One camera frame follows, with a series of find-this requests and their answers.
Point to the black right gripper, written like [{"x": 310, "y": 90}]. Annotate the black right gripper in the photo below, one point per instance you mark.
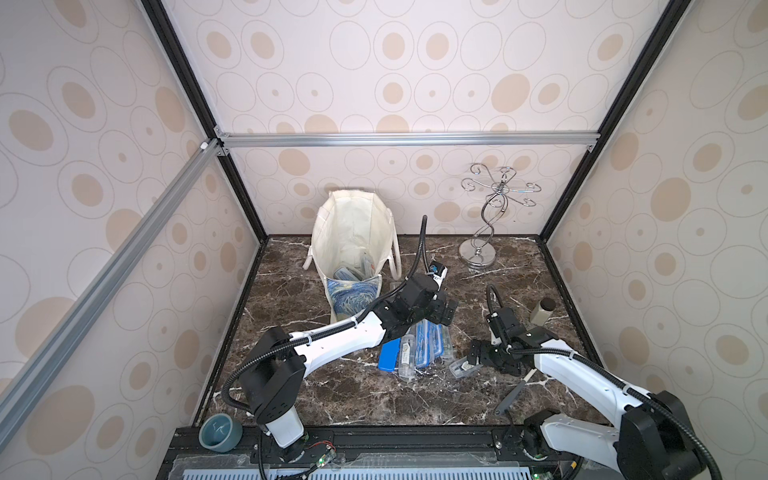
[{"x": 480, "y": 355}]

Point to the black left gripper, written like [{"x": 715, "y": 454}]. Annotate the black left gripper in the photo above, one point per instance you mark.
[{"x": 439, "y": 314}]

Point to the clear case blue compass front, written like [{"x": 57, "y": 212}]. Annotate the clear case blue compass front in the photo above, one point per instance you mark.
[{"x": 422, "y": 354}]

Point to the clear case blue compass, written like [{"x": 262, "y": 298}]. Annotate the clear case blue compass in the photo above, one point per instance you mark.
[
  {"x": 422, "y": 354},
  {"x": 436, "y": 340}
]

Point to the clear case with barcode label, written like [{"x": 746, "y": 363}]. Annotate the clear case with barcode label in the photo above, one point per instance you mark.
[{"x": 463, "y": 367}]

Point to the Starry Night canvas tote bag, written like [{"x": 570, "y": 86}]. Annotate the Starry Night canvas tote bag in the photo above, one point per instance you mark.
[{"x": 356, "y": 229}]

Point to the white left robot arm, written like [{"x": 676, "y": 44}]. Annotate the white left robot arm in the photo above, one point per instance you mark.
[{"x": 268, "y": 382}]

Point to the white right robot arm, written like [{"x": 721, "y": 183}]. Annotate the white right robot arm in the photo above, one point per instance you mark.
[{"x": 647, "y": 435}]

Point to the small glass bottle black cap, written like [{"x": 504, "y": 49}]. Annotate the small glass bottle black cap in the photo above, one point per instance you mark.
[{"x": 542, "y": 311}]

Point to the clear slim case front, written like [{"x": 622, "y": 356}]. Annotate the clear slim case front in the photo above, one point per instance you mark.
[{"x": 406, "y": 360}]

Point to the chrome jewelry stand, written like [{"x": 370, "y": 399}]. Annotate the chrome jewelry stand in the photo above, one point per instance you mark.
[{"x": 502, "y": 188}]

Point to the grey green bowl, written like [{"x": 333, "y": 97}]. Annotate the grey green bowl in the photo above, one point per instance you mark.
[{"x": 220, "y": 433}]

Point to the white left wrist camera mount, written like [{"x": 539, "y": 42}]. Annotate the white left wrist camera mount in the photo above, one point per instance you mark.
[{"x": 437, "y": 272}]

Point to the white spatula black handle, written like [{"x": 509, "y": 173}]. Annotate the white spatula black handle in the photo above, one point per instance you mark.
[{"x": 506, "y": 403}]

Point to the aluminium frame rail back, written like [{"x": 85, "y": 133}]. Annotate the aluminium frame rail back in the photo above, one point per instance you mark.
[{"x": 423, "y": 139}]

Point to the aluminium frame rail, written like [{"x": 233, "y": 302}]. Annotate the aluminium frame rail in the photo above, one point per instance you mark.
[
  {"x": 423, "y": 139},
  {"x": 47, "y": 362}
]

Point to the black corner frame post left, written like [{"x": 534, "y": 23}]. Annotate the black corner frame post left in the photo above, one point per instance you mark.
[{"x": 162, "y": 26}]

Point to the black corner frame post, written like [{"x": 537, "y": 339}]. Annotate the black corner frame post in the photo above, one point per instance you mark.
[
  {"x": 162, "y": 26},
  {"x": 670, "y": 17}
]

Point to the black corner frame post right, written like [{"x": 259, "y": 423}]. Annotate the black corner frame post right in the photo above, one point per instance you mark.
[{"x": 670, "y": 17}]

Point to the aluminium frame rail left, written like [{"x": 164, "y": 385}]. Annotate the aluminium frame rail left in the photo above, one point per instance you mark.
[{"x": 47, "y": 362}]

